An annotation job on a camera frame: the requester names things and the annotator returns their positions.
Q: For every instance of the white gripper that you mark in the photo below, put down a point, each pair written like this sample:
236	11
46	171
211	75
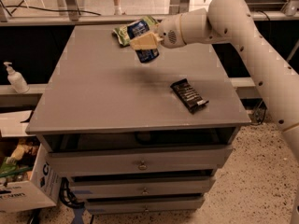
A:
169	32

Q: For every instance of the blue pepsi can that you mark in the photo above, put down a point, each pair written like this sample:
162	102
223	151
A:
137	29

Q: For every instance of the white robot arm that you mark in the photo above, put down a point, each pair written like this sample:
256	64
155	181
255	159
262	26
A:
230	21

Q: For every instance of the green chip bag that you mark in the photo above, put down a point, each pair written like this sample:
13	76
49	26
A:
121	32

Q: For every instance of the black snack bar wrapper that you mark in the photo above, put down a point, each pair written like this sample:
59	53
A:
188	95

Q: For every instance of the grey drawer cabinet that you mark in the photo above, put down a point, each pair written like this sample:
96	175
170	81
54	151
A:
101	97

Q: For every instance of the top cabinet drawer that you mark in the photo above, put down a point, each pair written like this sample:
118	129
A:
139	161

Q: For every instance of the cabinet drawer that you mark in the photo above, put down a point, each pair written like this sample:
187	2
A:
145	205
139	161
142	187

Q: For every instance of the white pump bottle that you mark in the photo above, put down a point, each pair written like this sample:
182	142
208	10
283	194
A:
16	79

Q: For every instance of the middle cabinet drawer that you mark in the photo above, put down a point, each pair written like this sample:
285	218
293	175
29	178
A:
142	187

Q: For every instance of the bottom cabinet drawer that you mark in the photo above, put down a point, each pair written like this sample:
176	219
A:
145	205

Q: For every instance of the white cardboard box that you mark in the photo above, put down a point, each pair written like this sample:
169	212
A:
27	180

